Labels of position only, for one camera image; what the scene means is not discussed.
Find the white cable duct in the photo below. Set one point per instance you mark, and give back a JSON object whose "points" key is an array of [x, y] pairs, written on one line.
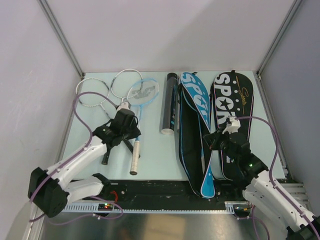
{"points": [[103, 207]]}

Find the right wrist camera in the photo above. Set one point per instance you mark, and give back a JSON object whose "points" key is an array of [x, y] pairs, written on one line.
{"points": [[232, 125]]}

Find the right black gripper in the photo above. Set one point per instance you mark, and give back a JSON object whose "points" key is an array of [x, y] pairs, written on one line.
{"points": [[212, 139]]}

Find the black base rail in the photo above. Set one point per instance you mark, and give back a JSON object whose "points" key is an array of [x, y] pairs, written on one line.
{"points": [[172, 194]]}

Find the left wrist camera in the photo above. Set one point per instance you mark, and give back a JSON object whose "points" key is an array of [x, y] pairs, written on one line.
{"points": [[124, 105]]}

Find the black shuttlecock tube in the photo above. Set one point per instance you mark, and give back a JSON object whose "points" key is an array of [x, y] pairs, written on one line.
{"points": [[169, 107]]}

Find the white racket black grip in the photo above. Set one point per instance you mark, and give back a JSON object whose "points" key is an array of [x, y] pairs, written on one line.
{"points": [[123, 81]]}

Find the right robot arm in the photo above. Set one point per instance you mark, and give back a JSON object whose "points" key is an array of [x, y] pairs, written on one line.
{"points": [[261, 189]]}

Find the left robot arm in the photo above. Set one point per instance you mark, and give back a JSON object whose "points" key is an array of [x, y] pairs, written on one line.
{"points": [[52, 189]]}

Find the white shuttlecock tube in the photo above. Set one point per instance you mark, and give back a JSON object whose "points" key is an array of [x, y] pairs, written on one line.
{"points": [[177, 111]]}

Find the blue racket white grip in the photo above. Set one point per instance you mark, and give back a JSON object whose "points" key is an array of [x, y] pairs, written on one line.
{"points": [[141, 94]]}

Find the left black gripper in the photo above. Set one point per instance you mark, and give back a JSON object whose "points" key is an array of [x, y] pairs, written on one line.
{"points": [[136, 133]]}

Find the blue racket bag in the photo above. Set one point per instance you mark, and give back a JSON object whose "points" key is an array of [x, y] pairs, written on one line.
{"points": [[194, 117]]}

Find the black racket bag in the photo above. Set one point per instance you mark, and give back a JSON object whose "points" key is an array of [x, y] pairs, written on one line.
{"points": [[232, 97]]}

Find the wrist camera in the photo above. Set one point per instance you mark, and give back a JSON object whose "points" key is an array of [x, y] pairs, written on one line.
{"points": [[232, 125], [124, 105]]}

